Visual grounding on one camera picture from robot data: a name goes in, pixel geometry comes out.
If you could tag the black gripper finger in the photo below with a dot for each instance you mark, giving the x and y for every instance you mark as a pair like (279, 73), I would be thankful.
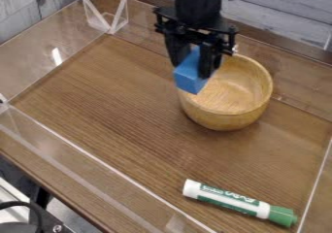
(178, 48)
(210, 60)

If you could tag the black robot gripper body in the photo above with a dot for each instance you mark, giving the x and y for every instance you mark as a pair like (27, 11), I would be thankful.
(195, 20)

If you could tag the blue rectangular block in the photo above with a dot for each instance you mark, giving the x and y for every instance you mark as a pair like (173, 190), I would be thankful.
(186, 73)

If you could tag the brown wooden bowl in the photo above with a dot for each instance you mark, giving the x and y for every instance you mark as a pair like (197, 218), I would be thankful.
(234, 98)

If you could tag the clear acrylic tray walls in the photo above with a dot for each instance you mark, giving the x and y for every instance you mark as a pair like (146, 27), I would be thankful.
(93, 126)

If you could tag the green white dry-erase marker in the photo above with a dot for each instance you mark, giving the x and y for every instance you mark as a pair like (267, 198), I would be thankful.
(239, 203)

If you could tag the black metal table bracket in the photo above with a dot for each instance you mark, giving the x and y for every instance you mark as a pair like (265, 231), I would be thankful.
(41, 199)

